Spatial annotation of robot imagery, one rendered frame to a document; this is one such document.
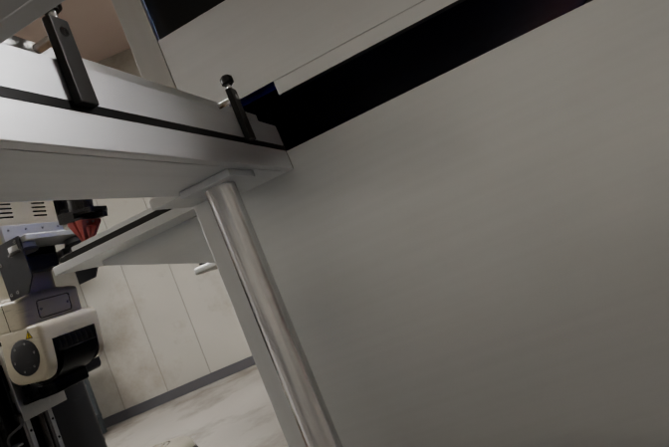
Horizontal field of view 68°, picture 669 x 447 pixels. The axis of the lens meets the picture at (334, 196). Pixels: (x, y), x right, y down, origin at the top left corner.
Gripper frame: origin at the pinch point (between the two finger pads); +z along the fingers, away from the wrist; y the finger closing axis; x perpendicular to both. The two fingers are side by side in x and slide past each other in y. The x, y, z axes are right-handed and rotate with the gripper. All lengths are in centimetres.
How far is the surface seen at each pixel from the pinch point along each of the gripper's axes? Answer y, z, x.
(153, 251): 19.9, 5.2, -3.0
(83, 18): -158, -190, 222
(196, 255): 30.7, 8.4, -3.1
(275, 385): 48, 37, -13
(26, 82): 60, -9, -71
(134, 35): 34, -40, -13
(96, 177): 55, -3, -59
